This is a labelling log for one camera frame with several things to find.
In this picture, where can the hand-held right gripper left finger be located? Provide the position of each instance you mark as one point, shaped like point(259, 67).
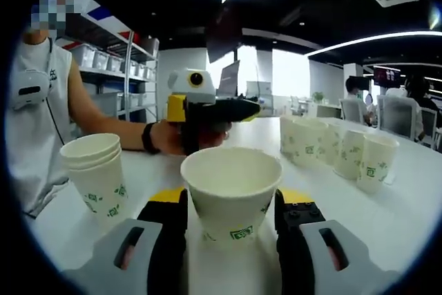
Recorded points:
point(165, 257)

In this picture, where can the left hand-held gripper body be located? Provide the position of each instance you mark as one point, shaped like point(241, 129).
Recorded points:
point(209, 91)

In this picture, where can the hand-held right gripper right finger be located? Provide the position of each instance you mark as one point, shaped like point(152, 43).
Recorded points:
point(293, 264)

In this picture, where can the green printed white paper cup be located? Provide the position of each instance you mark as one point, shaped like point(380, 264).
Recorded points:
point(224, 219)

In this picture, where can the cluster of white paper cups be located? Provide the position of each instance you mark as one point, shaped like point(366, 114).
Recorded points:
point(304, 143)

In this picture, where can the nested stack of paper cups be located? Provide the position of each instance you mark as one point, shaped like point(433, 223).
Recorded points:
point(100, 184)

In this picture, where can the person's left hand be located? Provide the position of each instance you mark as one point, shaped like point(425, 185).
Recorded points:
point(169, 137)

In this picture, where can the dark desk monitor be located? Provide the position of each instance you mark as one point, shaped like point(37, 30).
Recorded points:
point(229, 79)

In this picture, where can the black wristband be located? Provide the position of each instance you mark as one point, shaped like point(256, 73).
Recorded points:
point(148, 137)

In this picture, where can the white cabinet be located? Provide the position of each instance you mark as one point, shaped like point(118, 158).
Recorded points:
point(259, 88)

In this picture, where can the hanging dark screen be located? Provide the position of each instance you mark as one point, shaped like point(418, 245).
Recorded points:
point(221, 48)

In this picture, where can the metal storage shelf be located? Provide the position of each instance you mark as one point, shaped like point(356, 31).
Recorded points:
point(129, 67)

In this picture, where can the white table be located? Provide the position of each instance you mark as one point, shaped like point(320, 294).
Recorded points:
point(345, 222)

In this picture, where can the potted green plant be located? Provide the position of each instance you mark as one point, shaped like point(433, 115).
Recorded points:
point(318, 96)

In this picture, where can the group of white storage bins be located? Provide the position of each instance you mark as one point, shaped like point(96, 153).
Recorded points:
point(86, 55)

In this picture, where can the red blue striped board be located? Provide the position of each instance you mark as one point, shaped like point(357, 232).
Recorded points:
point(103, 18)

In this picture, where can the white mesh office chair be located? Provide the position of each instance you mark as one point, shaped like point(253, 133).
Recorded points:
point(348, 112)
point(397, 115)

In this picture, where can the black monitor on stand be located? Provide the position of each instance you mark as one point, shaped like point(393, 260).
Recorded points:
point(360, 82)

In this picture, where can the white chest-worn device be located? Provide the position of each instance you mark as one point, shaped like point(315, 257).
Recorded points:
point(29, 89)

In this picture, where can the wall display screen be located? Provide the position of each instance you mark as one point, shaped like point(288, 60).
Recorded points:
point(386, 75)

